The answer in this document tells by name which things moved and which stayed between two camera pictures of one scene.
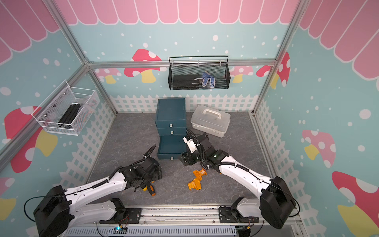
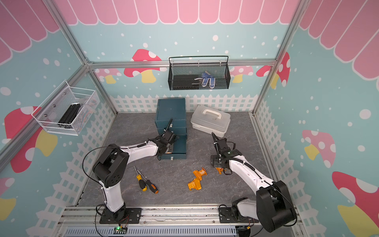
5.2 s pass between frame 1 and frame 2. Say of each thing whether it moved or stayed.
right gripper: moved
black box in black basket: stayed
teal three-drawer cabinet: stayed
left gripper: moved
